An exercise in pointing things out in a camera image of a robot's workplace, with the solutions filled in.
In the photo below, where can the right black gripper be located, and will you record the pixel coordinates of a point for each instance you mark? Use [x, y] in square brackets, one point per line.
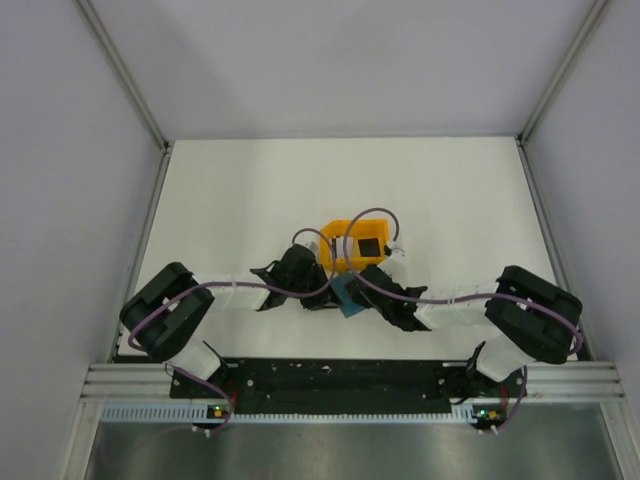
[355, 294]

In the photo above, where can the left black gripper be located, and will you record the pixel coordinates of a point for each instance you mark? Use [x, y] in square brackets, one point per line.
[324, 299]

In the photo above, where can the blue leather card holder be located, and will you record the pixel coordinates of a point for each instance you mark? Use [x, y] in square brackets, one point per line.
[347, 302]

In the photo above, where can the yellow plastic bin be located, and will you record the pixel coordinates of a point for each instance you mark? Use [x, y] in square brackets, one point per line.
[343, 244]

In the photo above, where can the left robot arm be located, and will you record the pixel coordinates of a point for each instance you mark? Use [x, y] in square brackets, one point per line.
[162, 318]

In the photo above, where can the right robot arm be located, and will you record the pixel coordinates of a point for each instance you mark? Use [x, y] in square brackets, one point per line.
[534, 320]

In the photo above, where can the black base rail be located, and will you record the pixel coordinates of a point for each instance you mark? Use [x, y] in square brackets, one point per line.
[340, 386]

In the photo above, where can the aluminium frame rail front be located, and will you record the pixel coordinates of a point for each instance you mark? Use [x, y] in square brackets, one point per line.
[574, 382]

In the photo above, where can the white cable duct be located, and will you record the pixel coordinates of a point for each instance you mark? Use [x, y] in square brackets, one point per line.
[208, 415]

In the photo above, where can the left aluminium frame post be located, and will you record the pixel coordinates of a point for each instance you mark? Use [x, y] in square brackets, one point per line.
[98, 30]

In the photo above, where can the aluminium frame post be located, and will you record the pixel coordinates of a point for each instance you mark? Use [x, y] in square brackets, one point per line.
[98, 30]
[587, 29]

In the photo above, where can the right aluminium frame post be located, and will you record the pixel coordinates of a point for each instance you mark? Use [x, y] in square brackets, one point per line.
[587, 29]

